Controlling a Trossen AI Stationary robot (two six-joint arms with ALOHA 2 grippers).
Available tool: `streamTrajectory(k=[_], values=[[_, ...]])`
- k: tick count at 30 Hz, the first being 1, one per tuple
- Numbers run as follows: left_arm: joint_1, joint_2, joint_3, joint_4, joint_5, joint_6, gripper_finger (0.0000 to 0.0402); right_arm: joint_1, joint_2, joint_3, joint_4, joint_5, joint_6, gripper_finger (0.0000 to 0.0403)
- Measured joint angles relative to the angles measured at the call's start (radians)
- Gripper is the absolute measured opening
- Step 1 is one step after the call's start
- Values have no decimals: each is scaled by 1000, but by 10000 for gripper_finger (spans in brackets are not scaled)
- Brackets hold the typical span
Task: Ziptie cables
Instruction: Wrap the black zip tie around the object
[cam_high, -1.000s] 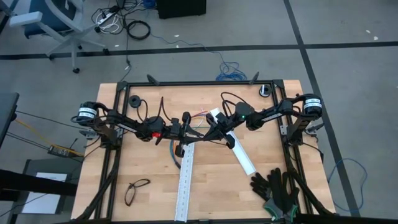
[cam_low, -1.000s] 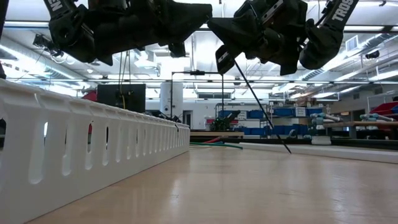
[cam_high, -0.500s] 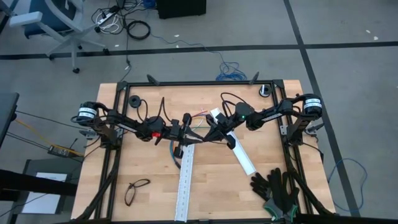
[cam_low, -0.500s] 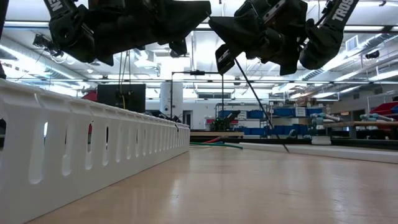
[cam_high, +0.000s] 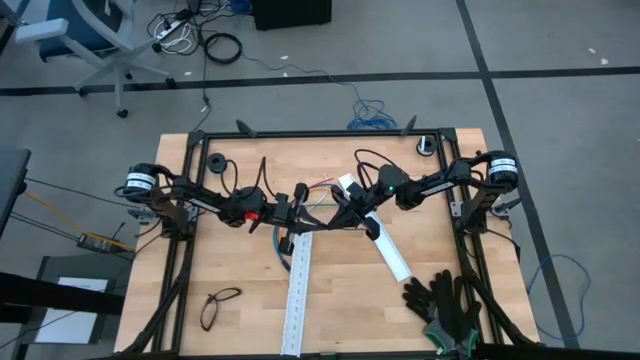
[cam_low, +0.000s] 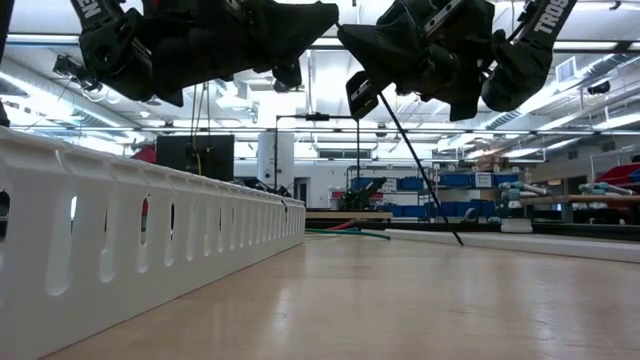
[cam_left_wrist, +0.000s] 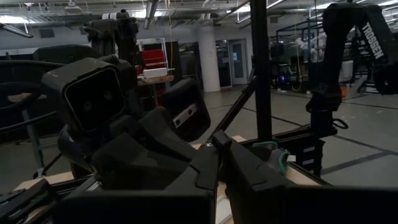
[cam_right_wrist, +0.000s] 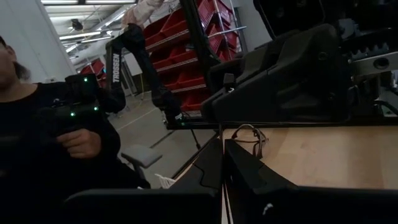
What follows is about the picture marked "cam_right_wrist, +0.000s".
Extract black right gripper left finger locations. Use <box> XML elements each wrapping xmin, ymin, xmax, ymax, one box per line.
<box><xmin>62</xmin><ymin>138</ymin><xmax>224</xmax><ymax>224</ymax></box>

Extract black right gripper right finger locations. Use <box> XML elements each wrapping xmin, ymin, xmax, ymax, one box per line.
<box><xmin>224</xmin><ymin>138</ymin><xmax>398</xmax><ymax>224</ymax></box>

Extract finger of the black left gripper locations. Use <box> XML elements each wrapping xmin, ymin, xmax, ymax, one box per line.
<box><xmin>206</xmin><ymin>24</ymin><xmax>343</xmax><ymax>94</ymax></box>
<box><xmin>201</xmin><ymin>51</ymin><xmax>352</xmax><ymax>123</ymax></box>

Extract grey chair armrest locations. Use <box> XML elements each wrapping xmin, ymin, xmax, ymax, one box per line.
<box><xmin>120</xmin><ymin>144</ymin><xmax>164</xmax><ymax>181</ymax></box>

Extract black safety glasses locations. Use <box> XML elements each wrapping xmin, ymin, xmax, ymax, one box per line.
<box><xmin>231</xmin><ymin>123</ymin><xmax>269</xmax><ymax>159</ymax></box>

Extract red storage bin shelf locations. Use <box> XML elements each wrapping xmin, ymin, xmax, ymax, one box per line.
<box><xmin>142</xmin><ymin>0</ymin><xmax>248</xmax><ymax>113</ymax></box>

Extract person's hand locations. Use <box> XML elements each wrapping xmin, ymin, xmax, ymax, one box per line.
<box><xmin>55</xmin><ymin>128</ymin><xmax>103</xmax><ymax>160</ymax></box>

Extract person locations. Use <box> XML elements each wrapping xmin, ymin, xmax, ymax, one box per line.
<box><xmin>0</xmin><ymin>35</ymin><xmax>152</xmax><ymax>224</ymax></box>
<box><xmin>121</xmin><ymin>0</ymin><xmax>165</xmax><ymax>30</ymax></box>

